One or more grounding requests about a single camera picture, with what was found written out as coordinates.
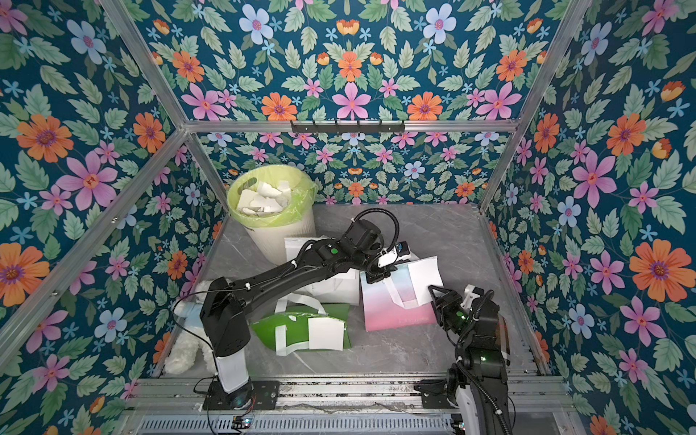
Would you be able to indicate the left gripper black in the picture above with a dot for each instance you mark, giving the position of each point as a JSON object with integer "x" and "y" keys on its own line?
{"x": 381, "y": 274}

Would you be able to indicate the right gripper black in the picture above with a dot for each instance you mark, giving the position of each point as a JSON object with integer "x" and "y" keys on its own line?
{"x": 446, "y": 304}

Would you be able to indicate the white receipt paper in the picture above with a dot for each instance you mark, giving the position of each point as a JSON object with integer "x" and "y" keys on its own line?
{"x": 421, "y": 275}

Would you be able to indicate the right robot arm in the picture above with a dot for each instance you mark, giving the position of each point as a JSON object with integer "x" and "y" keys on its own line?
{"x": 477, "y": 382}

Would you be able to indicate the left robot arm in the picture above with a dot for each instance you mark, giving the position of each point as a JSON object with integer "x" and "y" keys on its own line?
{"x": 373, "y": 234}

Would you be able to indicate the pink blue gradient tote bag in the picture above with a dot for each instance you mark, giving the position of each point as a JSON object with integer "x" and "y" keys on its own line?
{"x": 384, "y": 308}

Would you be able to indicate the receipt on green bag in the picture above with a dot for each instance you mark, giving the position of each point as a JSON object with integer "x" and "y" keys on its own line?
{"x": 326, "y": 333}

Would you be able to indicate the green white tote bag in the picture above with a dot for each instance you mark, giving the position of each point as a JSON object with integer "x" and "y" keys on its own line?
{"x": 285, "y": 331}

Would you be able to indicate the green plastic bin liner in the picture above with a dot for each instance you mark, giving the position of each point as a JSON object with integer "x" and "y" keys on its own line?
{"x": 303, "y": 188}

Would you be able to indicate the torn paper pieces in bin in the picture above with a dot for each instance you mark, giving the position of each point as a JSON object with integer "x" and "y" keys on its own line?
{"x": 259, "y": 198}

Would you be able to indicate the black hook rack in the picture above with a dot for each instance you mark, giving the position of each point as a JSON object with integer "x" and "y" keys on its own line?
{"x": 340, "y": 127}

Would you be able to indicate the white plush toy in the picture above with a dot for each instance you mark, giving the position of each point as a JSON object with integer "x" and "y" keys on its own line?
{"x": 192, "y": 341}

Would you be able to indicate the aluminium crossbar rear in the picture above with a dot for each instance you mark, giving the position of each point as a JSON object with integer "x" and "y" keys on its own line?
{"x": 411, "y": 126}

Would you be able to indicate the aluminium crossbar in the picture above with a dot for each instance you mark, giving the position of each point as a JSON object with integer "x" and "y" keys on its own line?
{"x": 21, "y": 325}
{"x": 411, "y": 126}

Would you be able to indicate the aluminium crossbar left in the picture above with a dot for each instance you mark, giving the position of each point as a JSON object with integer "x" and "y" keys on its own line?
{"x": 21, "y": 325}

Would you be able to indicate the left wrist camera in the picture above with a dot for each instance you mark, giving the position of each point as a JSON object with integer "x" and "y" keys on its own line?
{"x": 400, "y": 253}

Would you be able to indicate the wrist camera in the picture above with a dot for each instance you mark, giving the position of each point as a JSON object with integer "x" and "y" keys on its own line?
{"x": 400, "y": 253}
{"x": 470, "y": 294}

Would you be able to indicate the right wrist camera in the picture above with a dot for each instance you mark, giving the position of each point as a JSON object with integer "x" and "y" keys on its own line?
{"x": 470, "y": 294}

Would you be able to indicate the white perforated cable tray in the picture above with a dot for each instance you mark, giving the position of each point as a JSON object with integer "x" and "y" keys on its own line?
{"x": 300, "y": 424}

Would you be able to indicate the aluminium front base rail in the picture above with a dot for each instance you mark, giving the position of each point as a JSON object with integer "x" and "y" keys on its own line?
{"x": 358, "y": 392}

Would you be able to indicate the aluminium frame post right rear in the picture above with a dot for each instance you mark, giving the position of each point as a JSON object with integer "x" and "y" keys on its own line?
{"x": 571, "y": 21}

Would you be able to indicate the aluminium frame post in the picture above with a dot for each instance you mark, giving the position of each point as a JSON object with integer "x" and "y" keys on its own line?
{"x": 571, "y": 21}
{"x": 123, "y": 23}

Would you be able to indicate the aluminium frame post left rear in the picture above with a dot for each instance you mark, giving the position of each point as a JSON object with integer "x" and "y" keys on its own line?
{"x": 123, "y": 23}

